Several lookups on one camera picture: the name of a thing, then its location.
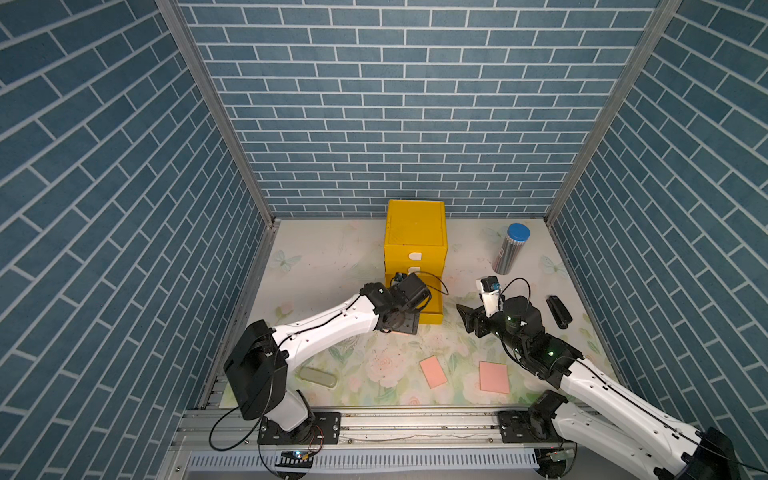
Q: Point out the black stapler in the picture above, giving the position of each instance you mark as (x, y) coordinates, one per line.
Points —
(559, 312)

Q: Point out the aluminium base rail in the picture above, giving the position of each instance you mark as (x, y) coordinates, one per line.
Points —
(418, 427)

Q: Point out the blue-capped striped cylinder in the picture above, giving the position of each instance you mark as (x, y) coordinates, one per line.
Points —
(517, 234)

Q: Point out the translucent green eraser block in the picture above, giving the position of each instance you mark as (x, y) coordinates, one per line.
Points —
(318, 377)

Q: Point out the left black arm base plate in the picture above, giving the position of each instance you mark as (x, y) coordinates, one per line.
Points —
(321, 427)

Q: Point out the pink sticky note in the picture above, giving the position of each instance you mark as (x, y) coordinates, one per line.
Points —
(494, 378)
(433, 372)

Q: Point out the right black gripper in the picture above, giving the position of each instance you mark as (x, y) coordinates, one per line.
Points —
(477, 315)

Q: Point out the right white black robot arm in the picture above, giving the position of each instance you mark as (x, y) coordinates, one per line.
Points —
(585, 406)

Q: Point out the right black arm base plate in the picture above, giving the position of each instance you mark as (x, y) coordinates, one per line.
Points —
(518, 427)

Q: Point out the yellow three-drawer cabinet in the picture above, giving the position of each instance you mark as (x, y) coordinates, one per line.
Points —
(416, 241)

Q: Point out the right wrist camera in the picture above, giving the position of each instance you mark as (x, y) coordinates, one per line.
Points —
(490, 294)

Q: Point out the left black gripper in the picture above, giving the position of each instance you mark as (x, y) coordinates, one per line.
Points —
(412, 321)

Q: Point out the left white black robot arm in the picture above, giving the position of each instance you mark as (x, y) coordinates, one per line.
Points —
(258, 366)

